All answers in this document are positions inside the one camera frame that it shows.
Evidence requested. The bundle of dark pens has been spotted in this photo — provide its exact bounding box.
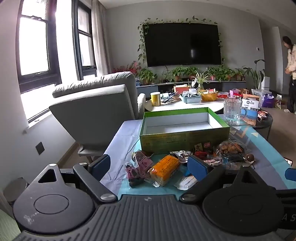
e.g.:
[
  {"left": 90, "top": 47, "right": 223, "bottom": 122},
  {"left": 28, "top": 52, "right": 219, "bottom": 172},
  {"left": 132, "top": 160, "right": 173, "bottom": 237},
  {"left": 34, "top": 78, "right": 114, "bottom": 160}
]
[{"left": 161, "top": 91, "right": 178, "bottom": 103}]

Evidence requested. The green cardboard box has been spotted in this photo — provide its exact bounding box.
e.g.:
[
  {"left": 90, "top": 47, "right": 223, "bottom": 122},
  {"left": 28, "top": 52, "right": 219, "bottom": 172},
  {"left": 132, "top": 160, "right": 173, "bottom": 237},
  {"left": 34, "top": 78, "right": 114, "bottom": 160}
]
[{"left": 139, "top": 107, "right": 230, "bottom": 155}]

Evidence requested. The tall leafy floor plant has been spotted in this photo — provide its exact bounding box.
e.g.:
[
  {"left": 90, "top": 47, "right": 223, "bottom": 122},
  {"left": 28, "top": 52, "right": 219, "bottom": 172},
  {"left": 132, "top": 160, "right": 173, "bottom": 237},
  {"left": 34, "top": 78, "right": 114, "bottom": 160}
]
[{"left": 243, "top": 59, "right": 266, "bottom": 90}]

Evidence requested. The orange woven basket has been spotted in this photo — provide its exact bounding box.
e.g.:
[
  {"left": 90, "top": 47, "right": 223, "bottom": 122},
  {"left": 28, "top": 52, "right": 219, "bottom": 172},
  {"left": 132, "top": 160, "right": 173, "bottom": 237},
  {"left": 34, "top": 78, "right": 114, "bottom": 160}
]
[{"left": 199, "top": 89, "right": 218, "bottom": 101}]

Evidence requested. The glass mug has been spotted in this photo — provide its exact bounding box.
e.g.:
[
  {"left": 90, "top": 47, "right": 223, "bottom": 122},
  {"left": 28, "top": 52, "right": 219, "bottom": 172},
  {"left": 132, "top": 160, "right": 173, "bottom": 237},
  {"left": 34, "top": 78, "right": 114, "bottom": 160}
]
[{"left": 223, "top": 98, "right": 248, "bottom": 126}]

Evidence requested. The beige curtain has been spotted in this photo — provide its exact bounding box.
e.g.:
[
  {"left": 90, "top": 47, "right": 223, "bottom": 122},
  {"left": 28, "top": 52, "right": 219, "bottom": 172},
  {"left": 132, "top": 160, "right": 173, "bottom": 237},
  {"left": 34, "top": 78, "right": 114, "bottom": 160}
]
[{"left": 91, "top": 0, "right": 112, "bottom": 76}]

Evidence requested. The clear bag of peanuts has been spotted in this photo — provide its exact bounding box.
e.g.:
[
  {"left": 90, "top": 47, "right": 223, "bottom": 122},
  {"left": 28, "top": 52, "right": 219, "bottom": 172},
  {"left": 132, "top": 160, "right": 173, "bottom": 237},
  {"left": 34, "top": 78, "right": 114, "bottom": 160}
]
[{"left": 214, "top": 139, "right": 245, "bottom": 154}]

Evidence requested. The orange bread packet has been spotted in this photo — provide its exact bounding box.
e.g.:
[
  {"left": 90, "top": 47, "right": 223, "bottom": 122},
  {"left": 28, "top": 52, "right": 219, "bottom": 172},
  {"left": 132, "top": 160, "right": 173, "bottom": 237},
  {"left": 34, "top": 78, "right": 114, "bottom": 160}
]
[{"left": 150, "top": 155, "right": 181, "bottom": 187}]

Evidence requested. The purple bag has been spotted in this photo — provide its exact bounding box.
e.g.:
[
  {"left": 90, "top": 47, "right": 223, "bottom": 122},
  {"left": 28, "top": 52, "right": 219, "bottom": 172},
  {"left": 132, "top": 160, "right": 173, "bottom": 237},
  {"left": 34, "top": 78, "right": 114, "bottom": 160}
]
[{"left": 261, "top": 94, "right": 275, "bottom": 108}]

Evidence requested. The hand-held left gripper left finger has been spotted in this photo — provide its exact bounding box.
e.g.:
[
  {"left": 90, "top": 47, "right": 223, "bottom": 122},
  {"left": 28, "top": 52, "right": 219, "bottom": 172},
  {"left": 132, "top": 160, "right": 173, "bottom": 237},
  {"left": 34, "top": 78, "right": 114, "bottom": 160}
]
[{"left": 28, "top": 154, "right": 117, "bottom": 202}]

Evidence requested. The black snack bar packet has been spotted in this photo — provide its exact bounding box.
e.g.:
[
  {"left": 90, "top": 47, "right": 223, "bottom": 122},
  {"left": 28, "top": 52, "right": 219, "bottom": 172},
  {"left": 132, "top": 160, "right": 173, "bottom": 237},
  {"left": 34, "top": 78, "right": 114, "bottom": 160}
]
[{"left": 223, "top": 154, "right": 247, "bottom": 164}]

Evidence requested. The dark round side table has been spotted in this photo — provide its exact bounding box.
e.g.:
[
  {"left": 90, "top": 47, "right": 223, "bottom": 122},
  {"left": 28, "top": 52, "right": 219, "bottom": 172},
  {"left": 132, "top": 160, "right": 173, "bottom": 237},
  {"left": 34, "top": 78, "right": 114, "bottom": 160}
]
[{"left": 240, "top": 111, "right": 274, "bottom": 142}]

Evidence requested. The narrow black framed window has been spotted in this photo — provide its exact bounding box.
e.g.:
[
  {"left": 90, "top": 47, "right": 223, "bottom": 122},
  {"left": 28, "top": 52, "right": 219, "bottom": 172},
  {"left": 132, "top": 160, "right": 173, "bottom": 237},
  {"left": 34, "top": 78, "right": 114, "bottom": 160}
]
[{"left": 72, "top": 0, "right": 97, "bottom": 80}]

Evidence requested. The grey round bin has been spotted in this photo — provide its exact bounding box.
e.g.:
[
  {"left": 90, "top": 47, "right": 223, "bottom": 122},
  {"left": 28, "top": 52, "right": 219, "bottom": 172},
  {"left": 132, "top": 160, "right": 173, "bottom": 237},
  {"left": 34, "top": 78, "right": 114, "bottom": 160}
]
[{"left": 3, "top": 177, "right": 28, "bottom": 204}]

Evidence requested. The white blue carton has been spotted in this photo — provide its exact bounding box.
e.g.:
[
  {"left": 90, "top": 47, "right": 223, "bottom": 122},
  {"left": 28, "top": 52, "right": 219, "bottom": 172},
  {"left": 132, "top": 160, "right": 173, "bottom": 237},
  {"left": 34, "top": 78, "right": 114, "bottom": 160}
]
[{"left": 240, "top": 97, "right": 259, "bottom": 126}]

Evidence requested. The white air purifier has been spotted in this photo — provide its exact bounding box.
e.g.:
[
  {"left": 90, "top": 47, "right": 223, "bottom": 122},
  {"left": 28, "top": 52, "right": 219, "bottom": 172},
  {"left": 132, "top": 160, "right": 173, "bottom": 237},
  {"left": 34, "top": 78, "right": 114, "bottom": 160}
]
[{"left": 262, "top": 76, "right": 271, "bottom": 92}]

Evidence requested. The red black small packet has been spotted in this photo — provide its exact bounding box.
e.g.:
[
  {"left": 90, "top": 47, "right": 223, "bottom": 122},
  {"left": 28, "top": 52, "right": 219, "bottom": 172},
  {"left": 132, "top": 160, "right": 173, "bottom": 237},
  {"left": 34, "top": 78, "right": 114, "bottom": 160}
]
[{"left": 194, "top": 151, "right": 210, "bottom": 160}]

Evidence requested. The white snack packet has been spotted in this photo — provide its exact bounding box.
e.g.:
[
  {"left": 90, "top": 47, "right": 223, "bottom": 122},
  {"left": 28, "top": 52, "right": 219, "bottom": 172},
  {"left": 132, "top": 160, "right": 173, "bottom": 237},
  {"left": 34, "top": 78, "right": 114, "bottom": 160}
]
[{"left": 173, "top": 175, "right": 199, "bottom": 191}]

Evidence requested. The wide black framed window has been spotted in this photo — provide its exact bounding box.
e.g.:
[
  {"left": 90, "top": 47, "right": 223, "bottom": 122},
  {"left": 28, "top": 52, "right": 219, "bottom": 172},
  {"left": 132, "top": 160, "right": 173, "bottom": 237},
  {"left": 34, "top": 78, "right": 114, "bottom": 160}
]
[{"left": 15, "top": 0, "right": 63, "bottom": 93}]

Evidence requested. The round white table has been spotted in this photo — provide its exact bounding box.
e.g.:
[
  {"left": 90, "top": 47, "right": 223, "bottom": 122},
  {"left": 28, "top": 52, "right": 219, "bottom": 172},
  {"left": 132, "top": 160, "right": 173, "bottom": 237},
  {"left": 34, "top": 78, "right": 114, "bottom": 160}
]
[{"left": 144, "top": 93, "right": 232, "bottom": 114}]

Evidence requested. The orange tissue box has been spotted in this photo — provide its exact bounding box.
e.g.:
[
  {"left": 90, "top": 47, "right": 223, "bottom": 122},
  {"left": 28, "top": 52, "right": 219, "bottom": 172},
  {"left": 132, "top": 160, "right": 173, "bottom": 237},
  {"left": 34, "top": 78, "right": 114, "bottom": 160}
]
[{"left": 174, "top": 85, "right": 191, "bottom": 94}]

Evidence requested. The black television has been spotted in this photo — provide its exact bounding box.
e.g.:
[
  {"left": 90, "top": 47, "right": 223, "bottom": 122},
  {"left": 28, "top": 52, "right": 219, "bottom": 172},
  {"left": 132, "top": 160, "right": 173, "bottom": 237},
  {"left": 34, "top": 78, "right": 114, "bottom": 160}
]
[{"left": 142, "top": 22, "right": 222, "bottom": 67}]

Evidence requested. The blue plastic basket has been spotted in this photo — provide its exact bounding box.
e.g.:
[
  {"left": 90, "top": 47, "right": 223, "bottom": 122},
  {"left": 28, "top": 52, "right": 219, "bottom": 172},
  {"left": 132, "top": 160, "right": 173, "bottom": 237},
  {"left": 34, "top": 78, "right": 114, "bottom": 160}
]
[{"left": 180, "top": 91, "right": 202, "bottom": 104}]

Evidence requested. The grey armchair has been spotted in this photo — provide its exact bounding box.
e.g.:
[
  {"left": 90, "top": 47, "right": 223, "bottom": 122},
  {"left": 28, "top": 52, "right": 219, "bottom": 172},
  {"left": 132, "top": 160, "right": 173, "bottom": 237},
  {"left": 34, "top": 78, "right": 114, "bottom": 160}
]
[{"left": 48, "top": 71, "right": 146, "bottom": 163}]

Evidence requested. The row of potted green plants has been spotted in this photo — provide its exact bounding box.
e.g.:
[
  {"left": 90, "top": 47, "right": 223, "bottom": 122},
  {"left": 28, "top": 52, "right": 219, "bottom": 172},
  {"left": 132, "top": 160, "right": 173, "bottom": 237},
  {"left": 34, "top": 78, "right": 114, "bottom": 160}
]
[{"left": 136, "top": 65, "right": 247, "bottom": 85}]

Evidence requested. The dark television cabinet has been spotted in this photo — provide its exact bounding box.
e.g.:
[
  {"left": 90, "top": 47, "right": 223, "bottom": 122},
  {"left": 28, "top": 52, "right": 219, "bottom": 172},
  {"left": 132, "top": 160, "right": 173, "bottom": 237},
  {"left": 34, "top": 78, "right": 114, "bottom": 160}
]
[{"left": 136, "top": 80, "right": 247, "bottom": 98}]

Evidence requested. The yellow can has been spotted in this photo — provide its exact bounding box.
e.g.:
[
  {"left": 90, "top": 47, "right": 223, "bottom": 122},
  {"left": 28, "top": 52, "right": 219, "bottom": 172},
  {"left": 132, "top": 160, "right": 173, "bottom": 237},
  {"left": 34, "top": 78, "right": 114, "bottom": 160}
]
[{"left": 150, "top": 92, "right": 161, "bottom": 106}]

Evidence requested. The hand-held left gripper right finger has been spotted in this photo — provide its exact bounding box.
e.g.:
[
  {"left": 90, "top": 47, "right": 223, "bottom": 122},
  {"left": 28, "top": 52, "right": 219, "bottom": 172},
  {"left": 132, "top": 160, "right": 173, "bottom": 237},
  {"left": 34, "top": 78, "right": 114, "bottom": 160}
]
[{"left": 179, "top": 155, "right": 259, "bottom": 202}]

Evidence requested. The clear plastic packet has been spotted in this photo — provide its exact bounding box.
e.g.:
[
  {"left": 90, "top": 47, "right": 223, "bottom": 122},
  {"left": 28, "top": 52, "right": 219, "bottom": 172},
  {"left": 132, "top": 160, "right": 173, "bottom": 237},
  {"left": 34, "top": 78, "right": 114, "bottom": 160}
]
[{"left": 224, "top": 161, "right": 252, "bottom": 171}]

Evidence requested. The spider plant in vase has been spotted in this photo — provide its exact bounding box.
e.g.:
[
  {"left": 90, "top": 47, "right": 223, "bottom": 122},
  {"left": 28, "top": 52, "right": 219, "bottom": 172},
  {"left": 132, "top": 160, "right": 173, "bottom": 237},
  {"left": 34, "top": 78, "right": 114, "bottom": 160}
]
[{"left": 193, "top": 71, "right": 208, "bottom": 91}]

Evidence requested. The pink label plum packet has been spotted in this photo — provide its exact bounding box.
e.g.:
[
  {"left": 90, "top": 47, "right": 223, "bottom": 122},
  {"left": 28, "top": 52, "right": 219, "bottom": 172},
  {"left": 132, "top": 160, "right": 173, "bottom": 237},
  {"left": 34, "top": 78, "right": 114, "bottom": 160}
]
[
  {"left": 125, "top": 162, "right": 146, "bottom": 186},
  {"left": 135, "top": 150, "right": 154, "bottom": 174}
]

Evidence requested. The red flower bouquet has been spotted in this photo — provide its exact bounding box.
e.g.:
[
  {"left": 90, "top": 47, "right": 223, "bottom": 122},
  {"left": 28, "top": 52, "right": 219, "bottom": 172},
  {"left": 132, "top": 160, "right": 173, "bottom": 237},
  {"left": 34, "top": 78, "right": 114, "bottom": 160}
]
[{"left": 112, "top": 61, "right": 141, "bottom": 75}]

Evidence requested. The green cloth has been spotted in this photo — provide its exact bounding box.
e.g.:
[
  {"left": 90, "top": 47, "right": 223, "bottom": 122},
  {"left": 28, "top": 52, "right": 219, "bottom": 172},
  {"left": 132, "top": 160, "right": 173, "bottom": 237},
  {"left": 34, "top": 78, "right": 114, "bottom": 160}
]
[{"left": 0, "top": 210, "right": 21, "bottom": 241}]

